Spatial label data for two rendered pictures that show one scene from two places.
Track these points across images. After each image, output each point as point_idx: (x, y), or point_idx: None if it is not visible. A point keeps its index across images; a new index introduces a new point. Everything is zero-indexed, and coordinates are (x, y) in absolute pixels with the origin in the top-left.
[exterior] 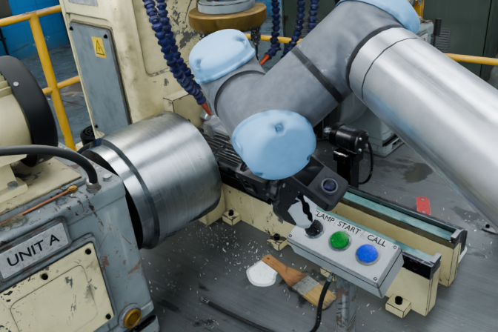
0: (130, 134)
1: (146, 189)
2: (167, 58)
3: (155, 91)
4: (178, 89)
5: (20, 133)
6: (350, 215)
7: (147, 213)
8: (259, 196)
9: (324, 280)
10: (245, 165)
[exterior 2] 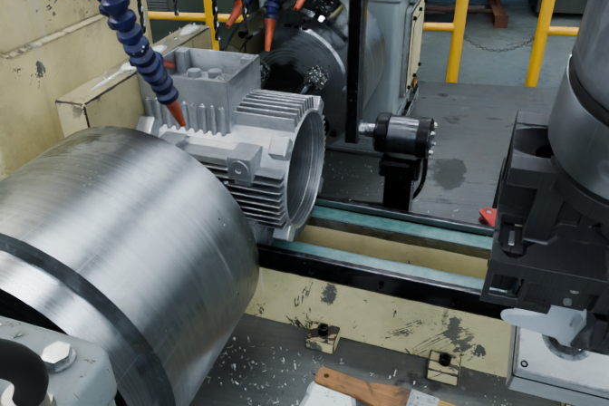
0: (44, 198)
1: (138, 338)
2: None
3: (22, 91)
4: (66, 82)
5: None
6: (437, 263)
7: (147, 397)
8: (524, 305)
9: (439, 389)
10: (501, 237)
